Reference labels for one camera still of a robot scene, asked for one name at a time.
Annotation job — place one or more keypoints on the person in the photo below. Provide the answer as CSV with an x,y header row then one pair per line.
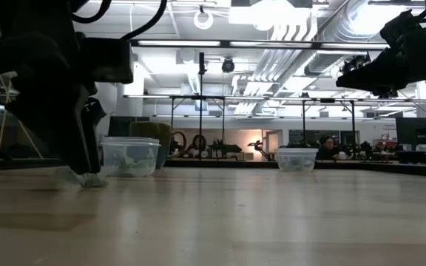
x,y
327,147

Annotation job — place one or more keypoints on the olive green ceramic mug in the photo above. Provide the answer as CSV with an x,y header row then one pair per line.
x,y
165,144

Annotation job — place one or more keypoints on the black overhead camera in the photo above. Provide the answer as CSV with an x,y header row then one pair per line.
x,y
228,65

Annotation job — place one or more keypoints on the white sweetener packet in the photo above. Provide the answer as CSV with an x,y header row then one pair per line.
x,y
83,180

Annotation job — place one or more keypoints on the pale sweetener packets pile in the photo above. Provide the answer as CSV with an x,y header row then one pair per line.
x,y
133,166

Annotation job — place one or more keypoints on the black table edge rail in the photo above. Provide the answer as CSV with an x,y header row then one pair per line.
x,y
364,166

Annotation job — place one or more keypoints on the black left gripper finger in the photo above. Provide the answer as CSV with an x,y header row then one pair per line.
x,y
61,140
94,140

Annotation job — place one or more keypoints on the black metal workstation frame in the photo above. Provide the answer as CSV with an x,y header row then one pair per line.
x,y
303,122

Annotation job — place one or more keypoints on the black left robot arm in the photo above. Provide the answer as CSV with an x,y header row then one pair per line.
x,y
20,22

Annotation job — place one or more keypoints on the black overhead frame bar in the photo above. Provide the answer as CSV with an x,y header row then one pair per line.
x,y
264,44

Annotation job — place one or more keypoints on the black computer monitor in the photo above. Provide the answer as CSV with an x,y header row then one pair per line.
x,y
418,131

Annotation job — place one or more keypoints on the small round clear plastic bin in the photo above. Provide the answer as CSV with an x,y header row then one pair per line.
x,y
296,159

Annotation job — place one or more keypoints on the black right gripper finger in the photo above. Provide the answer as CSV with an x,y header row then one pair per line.
x,y
361,79
387,93

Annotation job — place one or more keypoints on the large clear plastic bin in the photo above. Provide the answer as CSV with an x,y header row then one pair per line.
x,y
129,155

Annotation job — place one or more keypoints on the black vertical pole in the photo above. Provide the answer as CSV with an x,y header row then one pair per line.
x,y
201,107

